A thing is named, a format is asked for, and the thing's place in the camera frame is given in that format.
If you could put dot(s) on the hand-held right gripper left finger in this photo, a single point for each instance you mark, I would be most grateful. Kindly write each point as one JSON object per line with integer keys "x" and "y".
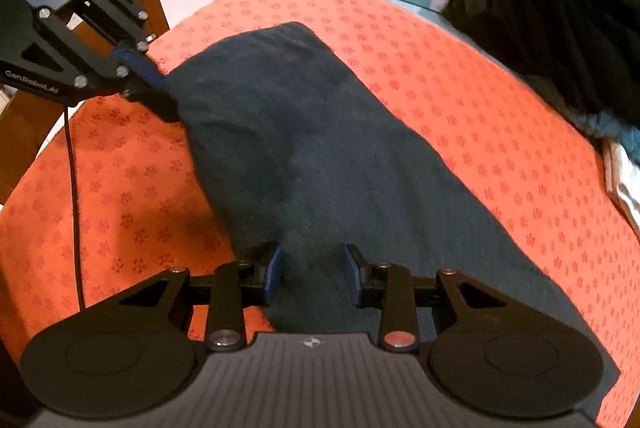
{"x": 272, "y": 278}

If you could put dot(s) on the pile of black clothes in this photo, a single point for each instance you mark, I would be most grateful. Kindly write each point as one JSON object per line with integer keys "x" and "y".
{"x": 550, "y": 18}

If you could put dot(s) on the blue fleece garment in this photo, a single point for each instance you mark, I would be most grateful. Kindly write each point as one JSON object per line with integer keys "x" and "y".
{"x": 610, "y": 125}

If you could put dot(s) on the white quilted garment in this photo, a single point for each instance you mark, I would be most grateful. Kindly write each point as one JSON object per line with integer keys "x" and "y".
{"x": 627, "y": 188}

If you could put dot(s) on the dark grey pants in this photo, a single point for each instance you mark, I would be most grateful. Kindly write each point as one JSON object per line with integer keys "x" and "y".
{"x": 325, "y": 158}

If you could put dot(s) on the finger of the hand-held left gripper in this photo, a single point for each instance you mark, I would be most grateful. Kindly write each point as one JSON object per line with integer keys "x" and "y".
{"x": 120, "y": 18}
{"x": 75, "y": 53}

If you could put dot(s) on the orange floral mat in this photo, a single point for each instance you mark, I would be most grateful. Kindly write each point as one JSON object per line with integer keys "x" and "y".
{"x": 450, "y": 83}

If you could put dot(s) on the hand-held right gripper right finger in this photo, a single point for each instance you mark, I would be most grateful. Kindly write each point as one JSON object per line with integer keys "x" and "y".
{"x": 354, "y": 280}

